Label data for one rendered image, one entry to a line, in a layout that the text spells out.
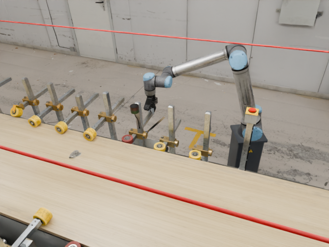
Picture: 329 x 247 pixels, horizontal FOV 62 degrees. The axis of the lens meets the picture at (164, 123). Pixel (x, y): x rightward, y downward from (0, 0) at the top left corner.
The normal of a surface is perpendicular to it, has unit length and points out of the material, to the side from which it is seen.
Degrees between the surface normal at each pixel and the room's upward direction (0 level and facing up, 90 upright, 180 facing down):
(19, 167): 0
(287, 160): 0
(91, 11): 90
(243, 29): 90
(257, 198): 0
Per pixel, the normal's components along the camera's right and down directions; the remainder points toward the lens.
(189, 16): -0.43, 0.55
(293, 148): -0.04, -0.80
